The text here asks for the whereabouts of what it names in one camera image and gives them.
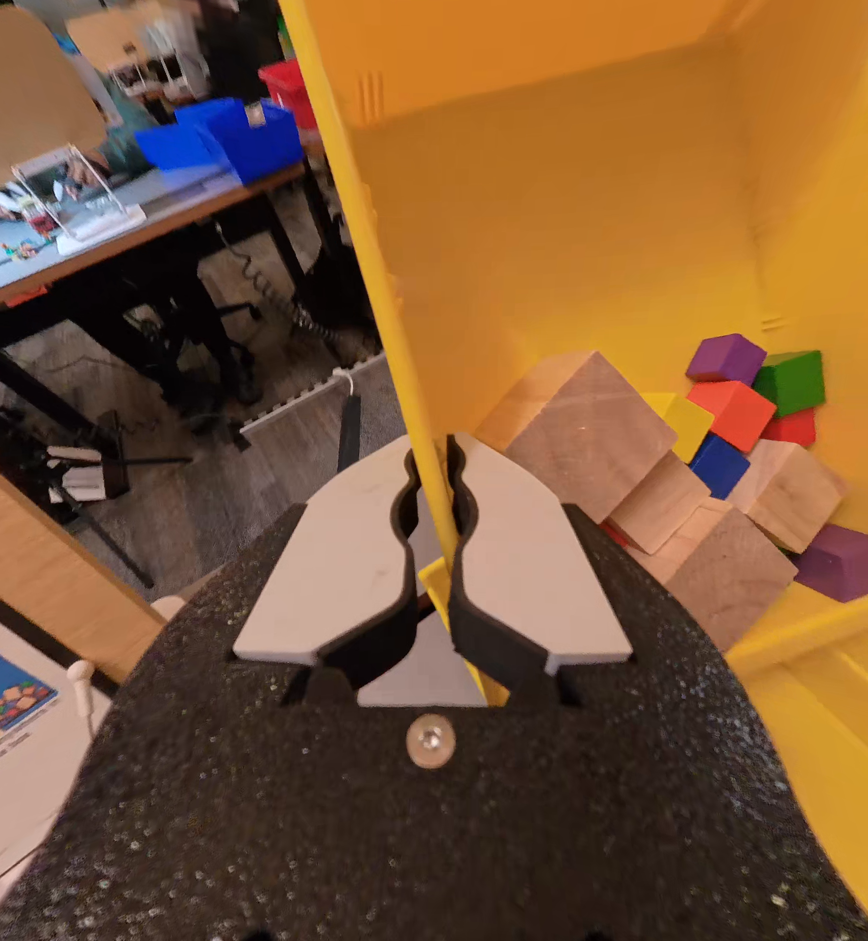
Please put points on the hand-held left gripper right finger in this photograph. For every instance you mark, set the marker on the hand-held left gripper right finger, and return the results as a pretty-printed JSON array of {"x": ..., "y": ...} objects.
[{"x": 529, "y": 573}]

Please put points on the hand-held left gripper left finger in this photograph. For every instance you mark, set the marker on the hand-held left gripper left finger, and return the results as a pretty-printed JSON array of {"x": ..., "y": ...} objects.
[{"x": 331, "y": 566}]

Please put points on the pile of wooden and coloured cubes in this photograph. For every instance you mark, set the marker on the pile of wooden and coloured cubes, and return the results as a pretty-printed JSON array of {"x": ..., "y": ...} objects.
[{"x": 588, "y": 434}]

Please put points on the yellow plastic box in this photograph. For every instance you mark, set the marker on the yellow plastic box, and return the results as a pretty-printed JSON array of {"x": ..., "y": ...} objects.
[
  {"x": 551, "y": 220},
  {"x": 845, "y": 772}
]

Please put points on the black office chair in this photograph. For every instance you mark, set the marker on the black office chair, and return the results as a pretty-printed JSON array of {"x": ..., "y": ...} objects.
[{"x": 235, "y": 353}]

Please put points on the black tripod stand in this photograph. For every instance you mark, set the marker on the black tripod stand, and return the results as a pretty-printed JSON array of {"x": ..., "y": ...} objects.
[{"x": 106, "y": 470}]

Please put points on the white peg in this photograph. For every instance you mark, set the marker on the white peg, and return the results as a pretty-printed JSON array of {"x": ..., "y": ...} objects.
[{"x": 81, "y": 691}]

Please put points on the white desk with wooden edge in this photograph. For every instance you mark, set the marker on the white desk with wooden edge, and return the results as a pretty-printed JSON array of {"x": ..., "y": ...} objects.
[{"x": 37, "y": 573}]

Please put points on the printed picture sheet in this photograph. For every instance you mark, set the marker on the printed picture sheet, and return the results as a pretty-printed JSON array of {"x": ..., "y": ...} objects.
[{"x": 7, "y": 695}]

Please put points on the long table with black legs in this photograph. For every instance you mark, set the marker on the long table with black legs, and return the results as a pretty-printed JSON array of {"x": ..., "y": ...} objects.
[{"x": 147, "y": 213}]

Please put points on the clear acrylic stand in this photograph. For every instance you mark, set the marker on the clear acrylic stand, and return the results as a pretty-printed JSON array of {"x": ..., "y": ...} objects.
[{"x": 103, "y": 220}]

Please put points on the large blue plastic bin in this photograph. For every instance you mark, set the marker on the large blue plastic bin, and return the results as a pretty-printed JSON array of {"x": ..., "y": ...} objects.
[{"x": 257, "y": 143}]

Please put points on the small blue plastic bin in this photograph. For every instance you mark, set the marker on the small blue plastic bin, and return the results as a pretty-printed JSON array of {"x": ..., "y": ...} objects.
[{"x": 169, "y": 147}]

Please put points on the red plastic bin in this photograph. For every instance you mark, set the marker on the red plastic bin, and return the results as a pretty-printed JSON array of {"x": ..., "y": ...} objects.
[{"x": 287, "y": 88}]

